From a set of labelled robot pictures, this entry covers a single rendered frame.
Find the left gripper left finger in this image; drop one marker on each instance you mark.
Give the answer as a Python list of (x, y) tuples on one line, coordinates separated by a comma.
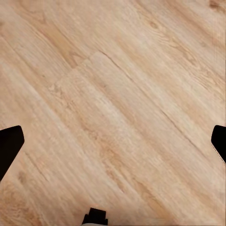
[(11, 141)]

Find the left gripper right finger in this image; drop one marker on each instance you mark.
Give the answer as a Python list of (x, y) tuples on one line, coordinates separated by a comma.
[(218, 139)]

